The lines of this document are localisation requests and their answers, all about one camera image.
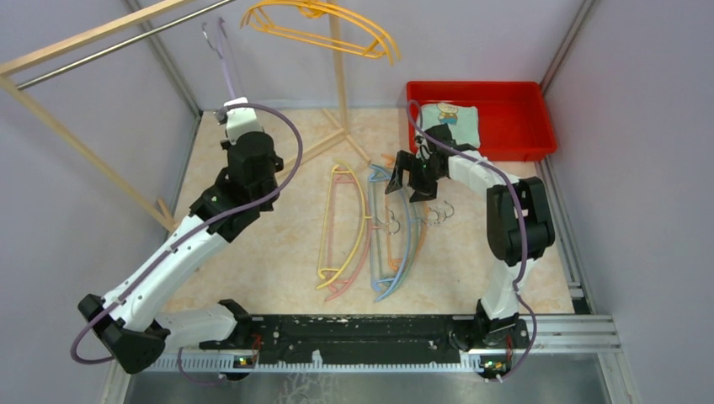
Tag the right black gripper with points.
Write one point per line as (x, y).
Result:
(408, 162)

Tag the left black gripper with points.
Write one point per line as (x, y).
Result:
(230, 143)

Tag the purple wire hanger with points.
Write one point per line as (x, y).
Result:
(219, 43)

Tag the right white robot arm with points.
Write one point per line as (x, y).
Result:
(519, 224)

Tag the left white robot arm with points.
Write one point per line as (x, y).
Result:
(129, 321)

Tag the light green folded garment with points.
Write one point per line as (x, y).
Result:
(462, 121)

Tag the red plastic bin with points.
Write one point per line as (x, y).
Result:
(514, 124)

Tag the metal hanging rod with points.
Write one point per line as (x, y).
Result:
(138, 17)

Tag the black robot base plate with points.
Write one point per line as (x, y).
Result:
(368, 340)

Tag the aluminium frame rail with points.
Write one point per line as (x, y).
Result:
(543, 334)

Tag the white cable duct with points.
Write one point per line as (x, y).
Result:
(229, 364)

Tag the wooden clothes rack frame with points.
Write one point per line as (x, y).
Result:
(123, 106)

